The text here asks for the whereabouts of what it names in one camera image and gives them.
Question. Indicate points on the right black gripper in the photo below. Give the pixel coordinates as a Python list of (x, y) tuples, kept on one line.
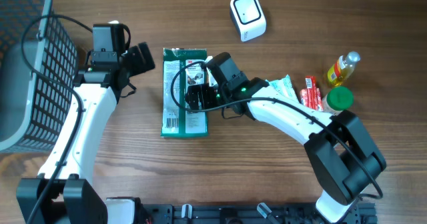
[(204, 90)]

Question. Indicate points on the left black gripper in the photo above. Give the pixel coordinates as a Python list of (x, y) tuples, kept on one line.
[(140, 66)]

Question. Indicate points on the green white wipes packet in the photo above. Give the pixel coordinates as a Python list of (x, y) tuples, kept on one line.
[(178, 75)]

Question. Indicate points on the clear teal small packet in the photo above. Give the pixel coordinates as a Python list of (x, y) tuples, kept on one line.
[(284, 86)]

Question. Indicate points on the small orange white box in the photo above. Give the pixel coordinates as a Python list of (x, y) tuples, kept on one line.
[(304, 99)]

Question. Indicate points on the green lid jar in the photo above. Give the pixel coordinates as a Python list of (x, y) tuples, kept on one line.
[(338, 100)]

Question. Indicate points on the yellow dish soap bottle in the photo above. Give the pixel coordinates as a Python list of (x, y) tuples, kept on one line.
[(341, 70)]

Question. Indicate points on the red stick sachet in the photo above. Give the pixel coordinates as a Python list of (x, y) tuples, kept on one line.
[(312, 92)]

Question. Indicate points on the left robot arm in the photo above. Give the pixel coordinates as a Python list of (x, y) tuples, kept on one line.
[(62, 191)]

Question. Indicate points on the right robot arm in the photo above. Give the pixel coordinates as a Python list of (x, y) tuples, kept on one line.
[(343, 155)]

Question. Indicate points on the white barcode scanner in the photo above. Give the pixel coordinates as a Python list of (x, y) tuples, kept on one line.
[(248, 18)]

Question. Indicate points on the grey plastic mesh basket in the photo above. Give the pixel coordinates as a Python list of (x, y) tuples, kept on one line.
[(38, 64)]

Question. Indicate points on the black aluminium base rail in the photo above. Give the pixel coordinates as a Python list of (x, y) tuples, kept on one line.
[(233, 214)]

